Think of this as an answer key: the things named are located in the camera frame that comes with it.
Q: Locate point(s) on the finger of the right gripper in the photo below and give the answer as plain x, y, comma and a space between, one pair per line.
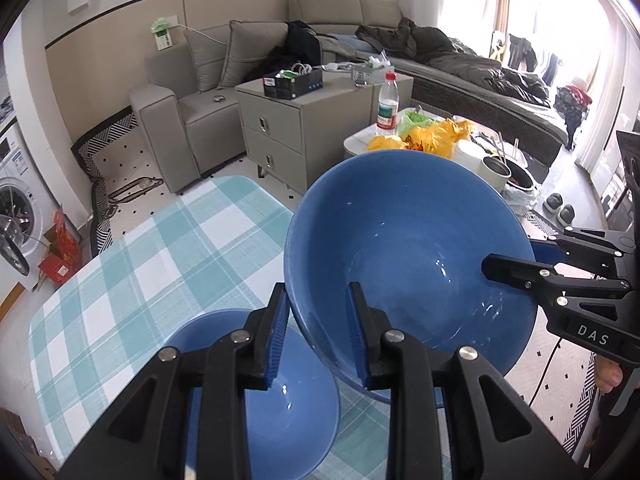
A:
547, 251
539, 280

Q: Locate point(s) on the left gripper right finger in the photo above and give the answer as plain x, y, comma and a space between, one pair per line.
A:
492, 433

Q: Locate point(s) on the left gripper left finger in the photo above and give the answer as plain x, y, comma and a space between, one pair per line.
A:
142, 434

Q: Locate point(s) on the small blue bowl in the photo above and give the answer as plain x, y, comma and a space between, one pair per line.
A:
290, 427

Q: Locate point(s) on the large blue bowl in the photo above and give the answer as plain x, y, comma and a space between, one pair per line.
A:
413, 230

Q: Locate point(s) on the person's right hand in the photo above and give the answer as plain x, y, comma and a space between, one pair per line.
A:
609, 375

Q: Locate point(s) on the grey slippers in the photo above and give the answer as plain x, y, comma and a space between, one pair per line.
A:
564, 213

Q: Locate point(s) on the white side table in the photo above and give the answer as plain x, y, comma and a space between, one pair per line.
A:
469, 144

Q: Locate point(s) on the yellow plastic bag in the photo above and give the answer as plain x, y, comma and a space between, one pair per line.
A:
438, 139

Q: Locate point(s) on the green plastic bag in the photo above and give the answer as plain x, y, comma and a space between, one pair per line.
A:
410, 118

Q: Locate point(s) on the red cardboard box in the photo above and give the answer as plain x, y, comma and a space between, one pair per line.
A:
63, 257

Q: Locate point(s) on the plastic water bottle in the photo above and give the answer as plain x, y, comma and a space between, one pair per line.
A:
388, 104

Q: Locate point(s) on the black white patterned rug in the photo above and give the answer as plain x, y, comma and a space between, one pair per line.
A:
126, 184

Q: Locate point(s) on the white washing machine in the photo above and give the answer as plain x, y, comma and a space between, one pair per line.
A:
27, 208

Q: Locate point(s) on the grey bedside cabinet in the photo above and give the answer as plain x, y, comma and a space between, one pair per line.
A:
299, 140

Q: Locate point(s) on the grey sofa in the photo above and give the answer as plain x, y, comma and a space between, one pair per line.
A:
189, 113

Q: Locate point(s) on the black box on cabinet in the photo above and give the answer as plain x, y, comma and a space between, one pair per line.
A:
288, 85

